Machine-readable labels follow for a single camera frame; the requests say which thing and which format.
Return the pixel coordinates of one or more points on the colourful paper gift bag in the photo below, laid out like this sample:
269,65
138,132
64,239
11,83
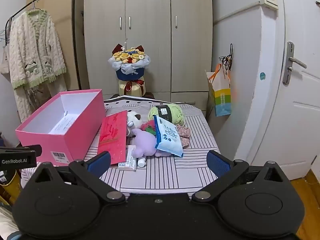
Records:
221,100

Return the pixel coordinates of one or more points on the black metal clothes rack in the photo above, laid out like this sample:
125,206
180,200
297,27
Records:
75,10

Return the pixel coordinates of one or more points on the white red-striped tube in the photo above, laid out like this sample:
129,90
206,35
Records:
130,153

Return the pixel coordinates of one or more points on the purple plush toy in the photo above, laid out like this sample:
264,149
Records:
143,142

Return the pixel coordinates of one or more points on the yellow plastic item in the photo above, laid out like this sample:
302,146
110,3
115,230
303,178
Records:
11,185

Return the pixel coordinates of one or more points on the striped bedsheet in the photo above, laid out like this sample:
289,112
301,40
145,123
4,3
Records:
162,175

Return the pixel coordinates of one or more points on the pink cardboard box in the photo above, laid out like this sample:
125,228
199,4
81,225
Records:
75,130

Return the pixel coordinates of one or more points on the cream green knit cardigan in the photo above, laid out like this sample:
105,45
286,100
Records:
32,50

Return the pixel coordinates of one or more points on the small white bottle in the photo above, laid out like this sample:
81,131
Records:
141,162

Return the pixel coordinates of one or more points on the white door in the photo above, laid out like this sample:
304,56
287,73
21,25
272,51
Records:
287,130

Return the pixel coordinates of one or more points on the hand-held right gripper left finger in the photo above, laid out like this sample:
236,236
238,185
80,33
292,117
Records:
100,162

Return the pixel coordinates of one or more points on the green yarn skein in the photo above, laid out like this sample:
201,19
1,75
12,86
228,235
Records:
177,112

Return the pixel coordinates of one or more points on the white dog strawberry plush toy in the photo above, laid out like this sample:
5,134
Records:
132,120

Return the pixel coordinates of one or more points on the red envelope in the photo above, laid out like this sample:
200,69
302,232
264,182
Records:
112,135

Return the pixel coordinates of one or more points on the pink floral cloth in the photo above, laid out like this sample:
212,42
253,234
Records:
184,133

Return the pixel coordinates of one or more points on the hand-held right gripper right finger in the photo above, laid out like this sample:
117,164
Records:
217,165

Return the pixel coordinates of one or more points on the white tote bag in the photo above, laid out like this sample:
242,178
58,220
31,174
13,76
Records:
4,62

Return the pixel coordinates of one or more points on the flower bouquet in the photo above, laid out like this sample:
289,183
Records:
130,62

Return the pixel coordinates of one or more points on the white medicine box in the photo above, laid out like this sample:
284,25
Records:
127,166

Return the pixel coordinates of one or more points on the beige wardrobe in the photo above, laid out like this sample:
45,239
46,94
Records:
150,17

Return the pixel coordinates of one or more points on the round blue sticker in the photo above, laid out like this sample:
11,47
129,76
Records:
262,76

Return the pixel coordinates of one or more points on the blue white wet wipes packet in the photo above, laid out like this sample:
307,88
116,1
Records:
170,137

